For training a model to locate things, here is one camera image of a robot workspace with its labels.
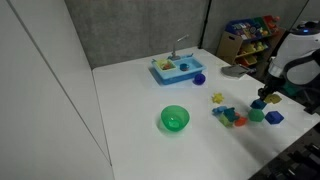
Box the black camera stand pole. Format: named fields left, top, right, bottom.
left=198, top=0, right=213, bottom=49

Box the green plastic bowl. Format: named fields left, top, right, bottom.
left=161, top=105, right=190, bottom=132

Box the green cube block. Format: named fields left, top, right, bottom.
left=248, top=109, right=265, bottom=122

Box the yellow spiky star toy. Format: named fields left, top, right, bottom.
left=212, top=93, right=224, bottom=104

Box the orange toy figure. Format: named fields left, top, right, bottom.
left=234, top=113, right=247, bottom=127

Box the grey metal mounting plate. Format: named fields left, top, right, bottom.
left=221, top=64, right=250, bottom=78

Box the dark blue cube block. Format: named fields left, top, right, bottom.
left=250, top=99, right=266, bottom=110

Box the purple blue ball toy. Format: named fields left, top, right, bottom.
left=193, top=73, right=206, bottom=85

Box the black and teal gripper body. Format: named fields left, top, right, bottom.
left=258, top=78, right=284, bottom=100

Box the bright blue cube block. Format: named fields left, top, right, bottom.
left=265, top=111, right=284, bottom=124

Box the light blue toy sink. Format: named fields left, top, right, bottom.
left=152, top=54, right=206, bottom=85

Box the grey toy faucet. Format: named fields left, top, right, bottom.
left=168, top=34, right=190, bottom=61

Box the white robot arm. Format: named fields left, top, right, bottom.
left=258, top=21, right=320, bottom=100

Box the light green toy block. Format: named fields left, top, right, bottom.
left=219, top=114, right=233, bottom=127

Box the yellow toy piece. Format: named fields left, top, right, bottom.
left=264, top=94, right=282, bottom=104

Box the teal blue toy figure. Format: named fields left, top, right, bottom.
left=212, top=106, right=240, bottom=122

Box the toy storage shelf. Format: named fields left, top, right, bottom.
left=216, top=15, right=285, bottom=67

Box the black equipment rack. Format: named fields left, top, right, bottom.
left=248, top=123, right=320, bottom=180

